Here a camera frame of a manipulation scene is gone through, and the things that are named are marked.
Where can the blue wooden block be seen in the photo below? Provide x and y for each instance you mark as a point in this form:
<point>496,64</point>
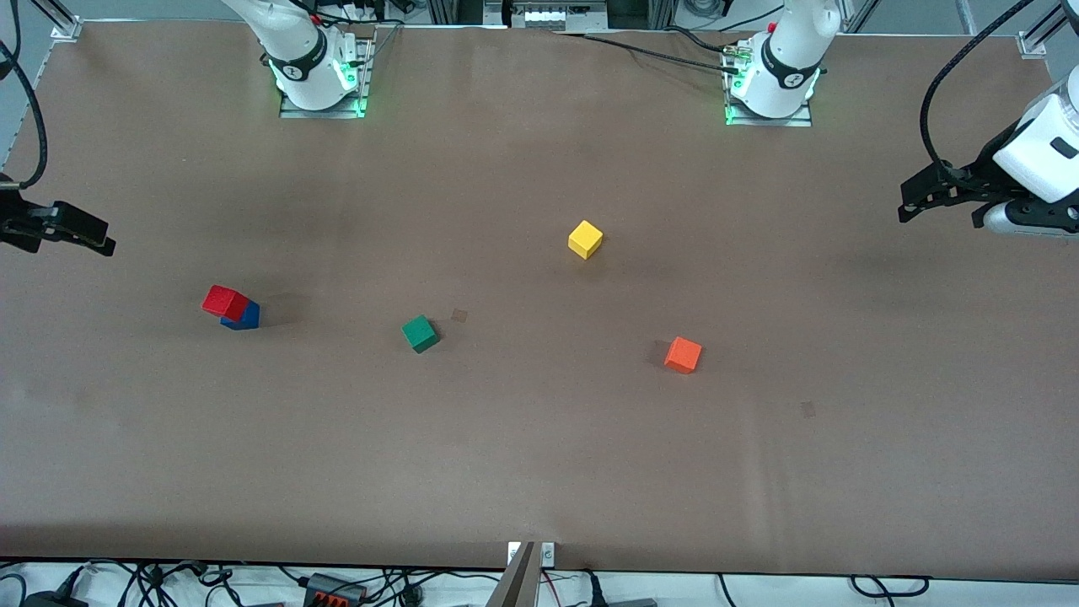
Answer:
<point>246,320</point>

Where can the grey camera stand pole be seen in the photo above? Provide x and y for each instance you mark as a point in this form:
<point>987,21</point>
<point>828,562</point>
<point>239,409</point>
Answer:
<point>518,582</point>

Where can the orange wooden block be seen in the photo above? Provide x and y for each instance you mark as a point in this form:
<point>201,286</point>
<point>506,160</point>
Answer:
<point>683,355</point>

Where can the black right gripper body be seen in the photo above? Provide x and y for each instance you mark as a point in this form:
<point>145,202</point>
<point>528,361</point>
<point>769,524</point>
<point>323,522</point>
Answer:
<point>18,226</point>

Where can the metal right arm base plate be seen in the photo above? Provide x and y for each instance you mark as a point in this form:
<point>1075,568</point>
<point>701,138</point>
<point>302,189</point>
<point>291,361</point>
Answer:
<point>324,113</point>

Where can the aluminium frame equipment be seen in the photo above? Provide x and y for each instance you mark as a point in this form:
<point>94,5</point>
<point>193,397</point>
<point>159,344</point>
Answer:
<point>548,15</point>

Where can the red wooden block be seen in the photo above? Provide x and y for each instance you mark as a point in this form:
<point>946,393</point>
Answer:
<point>225,302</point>

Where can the green wooden block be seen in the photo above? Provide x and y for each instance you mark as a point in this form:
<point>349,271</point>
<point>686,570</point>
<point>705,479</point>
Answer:
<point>420,334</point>

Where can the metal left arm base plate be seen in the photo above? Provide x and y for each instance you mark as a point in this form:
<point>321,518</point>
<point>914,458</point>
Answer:
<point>801,121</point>

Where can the black orange power strip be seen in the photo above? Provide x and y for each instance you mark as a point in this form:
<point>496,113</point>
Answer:
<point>333,590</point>

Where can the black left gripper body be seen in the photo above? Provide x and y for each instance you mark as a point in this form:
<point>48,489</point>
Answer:
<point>980,174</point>

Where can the metal table corner bracket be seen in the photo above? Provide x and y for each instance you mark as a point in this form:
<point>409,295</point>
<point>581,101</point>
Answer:
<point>1032,44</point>
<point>67,29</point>

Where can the yellow wooden block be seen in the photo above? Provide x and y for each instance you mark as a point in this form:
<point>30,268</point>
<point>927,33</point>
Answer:
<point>585,240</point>

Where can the white mounting bracket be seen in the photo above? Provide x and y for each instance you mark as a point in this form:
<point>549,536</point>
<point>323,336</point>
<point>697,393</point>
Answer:
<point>548,554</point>

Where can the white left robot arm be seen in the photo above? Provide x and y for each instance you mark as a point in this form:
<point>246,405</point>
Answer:
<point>788,59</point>

